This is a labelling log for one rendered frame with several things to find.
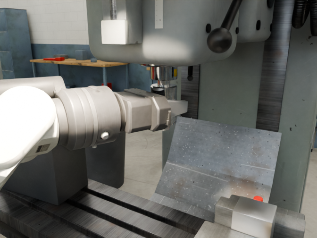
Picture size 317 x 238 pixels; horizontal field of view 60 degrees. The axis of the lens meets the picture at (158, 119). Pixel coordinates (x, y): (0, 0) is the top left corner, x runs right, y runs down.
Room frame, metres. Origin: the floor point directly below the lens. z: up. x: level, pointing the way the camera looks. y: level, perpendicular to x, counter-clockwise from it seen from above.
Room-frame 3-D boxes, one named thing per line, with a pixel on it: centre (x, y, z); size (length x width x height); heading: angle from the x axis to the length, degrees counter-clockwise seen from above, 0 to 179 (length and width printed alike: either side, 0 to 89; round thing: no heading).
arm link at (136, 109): (0.42, 0.06, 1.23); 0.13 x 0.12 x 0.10; 36
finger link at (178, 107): (0.45, -0.03, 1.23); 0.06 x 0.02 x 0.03; 126
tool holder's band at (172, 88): (0.48, -0.01, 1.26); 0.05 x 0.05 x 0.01
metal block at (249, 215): (0.39, -0.16, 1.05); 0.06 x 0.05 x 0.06; 60
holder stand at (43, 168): (0.70, 0.33, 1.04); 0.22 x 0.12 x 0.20; 66
